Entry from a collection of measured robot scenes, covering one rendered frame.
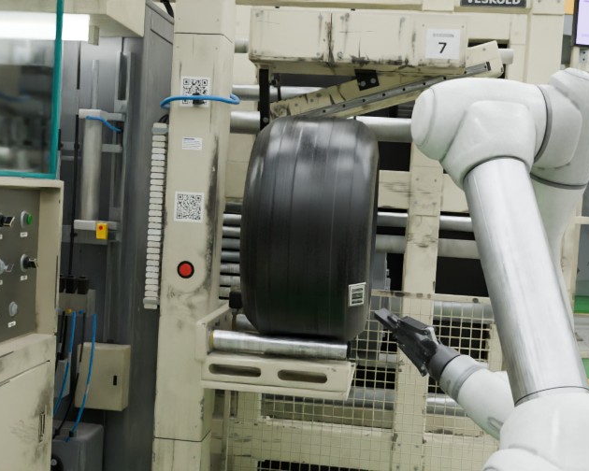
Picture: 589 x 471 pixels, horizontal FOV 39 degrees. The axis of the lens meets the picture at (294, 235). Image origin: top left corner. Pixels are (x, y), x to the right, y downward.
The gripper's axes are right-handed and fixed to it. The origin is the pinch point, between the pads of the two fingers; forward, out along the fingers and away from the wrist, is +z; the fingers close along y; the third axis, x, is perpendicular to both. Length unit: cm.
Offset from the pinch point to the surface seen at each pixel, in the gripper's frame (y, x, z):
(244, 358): 18.4, -22.4, 26.2
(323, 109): -14, 35, 74
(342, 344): 14.8, -2.5, 13.3
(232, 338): 15.2, -22.9, 30.8
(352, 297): -0.2, -1.6, 11.0
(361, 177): -23.6, 8.4, 21.8
